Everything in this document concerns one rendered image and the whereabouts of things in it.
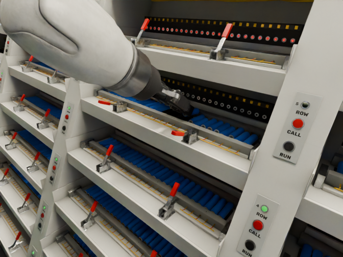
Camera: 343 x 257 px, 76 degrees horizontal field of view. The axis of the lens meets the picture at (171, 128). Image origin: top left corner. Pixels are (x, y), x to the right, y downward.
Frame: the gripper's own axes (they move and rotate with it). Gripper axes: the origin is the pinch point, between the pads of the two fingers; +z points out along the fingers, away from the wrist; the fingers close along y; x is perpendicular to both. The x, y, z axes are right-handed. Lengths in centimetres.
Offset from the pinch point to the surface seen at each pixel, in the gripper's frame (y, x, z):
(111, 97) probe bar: 27.7, 4.3, 0.1
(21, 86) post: 107, 16, 7
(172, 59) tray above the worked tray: 3.9, -9.8, -6.9
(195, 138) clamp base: -8.1, 6.5, -2.1
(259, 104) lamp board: -16.6, -8.0, 8.0
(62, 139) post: 42.0, 25.4, -0.8
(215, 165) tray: -15.8, 10.3, -3.9
